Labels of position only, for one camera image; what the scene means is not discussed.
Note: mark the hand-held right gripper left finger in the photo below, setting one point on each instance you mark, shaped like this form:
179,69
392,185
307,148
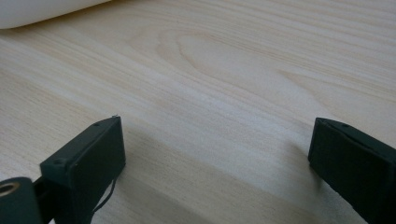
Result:
84,161

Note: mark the white plastic bin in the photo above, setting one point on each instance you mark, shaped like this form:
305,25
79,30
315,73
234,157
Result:
31,12

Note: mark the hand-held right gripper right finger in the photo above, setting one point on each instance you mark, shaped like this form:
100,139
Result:
351,165

